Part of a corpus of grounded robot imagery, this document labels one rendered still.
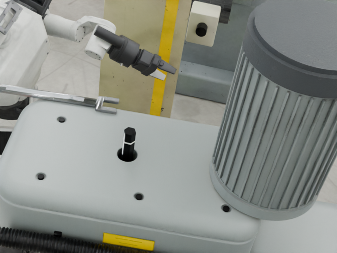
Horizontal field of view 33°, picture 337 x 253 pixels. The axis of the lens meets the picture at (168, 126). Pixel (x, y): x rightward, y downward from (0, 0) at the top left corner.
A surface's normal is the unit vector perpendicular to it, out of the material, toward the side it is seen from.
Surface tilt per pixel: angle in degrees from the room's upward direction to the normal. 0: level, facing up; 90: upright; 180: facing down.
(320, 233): 0
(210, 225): 45
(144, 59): 40
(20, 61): 61
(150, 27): 90
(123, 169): 0
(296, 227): 0
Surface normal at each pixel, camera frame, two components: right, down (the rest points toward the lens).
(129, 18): -0.11, 0.67
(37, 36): 0.74, 0.09
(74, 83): 0.13, -0.72
